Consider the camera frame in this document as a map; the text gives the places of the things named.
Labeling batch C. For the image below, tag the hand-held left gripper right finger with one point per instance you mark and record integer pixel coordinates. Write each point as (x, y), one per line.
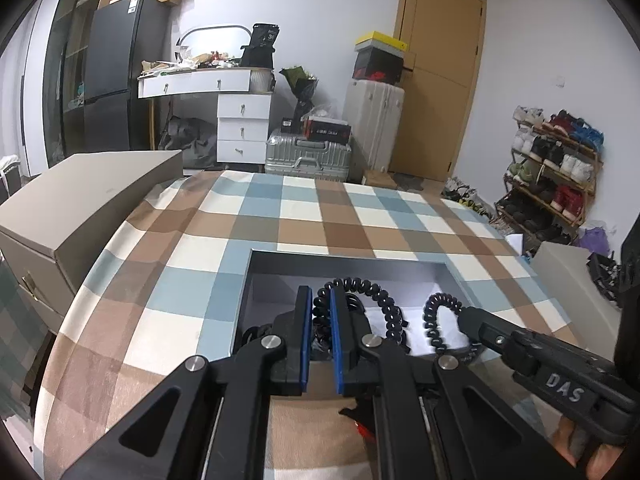
(339, 345)

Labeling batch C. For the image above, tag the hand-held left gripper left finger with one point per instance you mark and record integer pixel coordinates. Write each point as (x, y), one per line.
(303, 345)

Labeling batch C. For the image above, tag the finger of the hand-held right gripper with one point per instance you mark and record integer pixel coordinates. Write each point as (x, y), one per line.
(482, 330)

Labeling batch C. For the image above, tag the black hair claw clip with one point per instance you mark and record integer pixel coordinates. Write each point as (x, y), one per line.
(255, 334)

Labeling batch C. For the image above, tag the grey cardboard box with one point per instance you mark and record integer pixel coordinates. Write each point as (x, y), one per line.
(280, 285)

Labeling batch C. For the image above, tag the person's right hand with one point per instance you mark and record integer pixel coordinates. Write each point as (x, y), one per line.
(600, 460)

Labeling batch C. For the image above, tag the white paper sheet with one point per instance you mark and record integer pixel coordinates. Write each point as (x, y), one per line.
(515, 242)

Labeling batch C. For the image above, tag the blue brown checked blanket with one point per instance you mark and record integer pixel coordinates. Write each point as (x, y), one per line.
(300, 220)

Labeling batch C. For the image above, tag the scattered sneakers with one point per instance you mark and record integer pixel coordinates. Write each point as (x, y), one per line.
(465, 195)

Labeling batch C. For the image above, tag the purple bag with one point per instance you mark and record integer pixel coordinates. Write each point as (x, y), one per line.
(595, 241)

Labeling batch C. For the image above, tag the small cardboard box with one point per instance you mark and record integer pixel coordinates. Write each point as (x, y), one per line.
(380, 179)

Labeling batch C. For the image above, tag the rows of shoes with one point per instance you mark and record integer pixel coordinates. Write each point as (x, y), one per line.
(570, 165)

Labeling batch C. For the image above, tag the silver suitcase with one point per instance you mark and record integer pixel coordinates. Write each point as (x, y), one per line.
(305, 157)

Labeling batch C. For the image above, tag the wooden shoe rack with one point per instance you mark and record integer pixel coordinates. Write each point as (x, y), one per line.
(597, 170)

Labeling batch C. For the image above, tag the black box red label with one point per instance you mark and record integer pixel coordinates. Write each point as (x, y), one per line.
(327, 130)

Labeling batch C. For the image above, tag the small black box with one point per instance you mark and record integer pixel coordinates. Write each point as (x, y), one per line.
(287, 123)

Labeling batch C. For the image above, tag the white suitcase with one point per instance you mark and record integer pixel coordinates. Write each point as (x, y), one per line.
(372, 125)

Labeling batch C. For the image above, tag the white vanity desk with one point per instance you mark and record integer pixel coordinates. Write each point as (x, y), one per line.
(242, 110)

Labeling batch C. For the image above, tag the black wrapped bouquet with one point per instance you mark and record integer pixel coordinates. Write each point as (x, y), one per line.
(300, 87)

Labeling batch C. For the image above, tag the wooden door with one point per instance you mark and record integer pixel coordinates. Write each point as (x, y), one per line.
(440, 75)

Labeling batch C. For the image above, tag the yellow pole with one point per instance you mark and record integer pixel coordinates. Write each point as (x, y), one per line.
(152, 125)

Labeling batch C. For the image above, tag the white ribbed canister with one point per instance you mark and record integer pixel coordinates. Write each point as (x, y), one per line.
(261, 80)

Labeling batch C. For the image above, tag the red black shoebox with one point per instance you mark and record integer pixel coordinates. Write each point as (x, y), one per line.
(377, 75)

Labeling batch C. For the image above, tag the grey drawer nightstand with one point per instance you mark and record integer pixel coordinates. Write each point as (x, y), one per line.
(75, 195)

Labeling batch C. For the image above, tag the green checked cloth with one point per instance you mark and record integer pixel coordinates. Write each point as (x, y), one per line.
(20, 335)

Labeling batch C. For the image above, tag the black bag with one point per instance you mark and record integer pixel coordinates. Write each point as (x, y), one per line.
(259, 47)

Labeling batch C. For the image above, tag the pile of desk clutter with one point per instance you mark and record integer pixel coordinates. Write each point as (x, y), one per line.
(190, 62)

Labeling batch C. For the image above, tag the arched vanity mirror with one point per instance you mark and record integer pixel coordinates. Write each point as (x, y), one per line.
(215, 42)

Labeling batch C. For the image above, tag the black fridge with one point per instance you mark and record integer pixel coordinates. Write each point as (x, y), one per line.
(120, 60)

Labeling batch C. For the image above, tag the glass door wardrobe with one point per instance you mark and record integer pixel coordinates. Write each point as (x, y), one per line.
(65, 50)

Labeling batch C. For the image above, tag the black metal frame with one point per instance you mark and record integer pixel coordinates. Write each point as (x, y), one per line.
(606, 275)

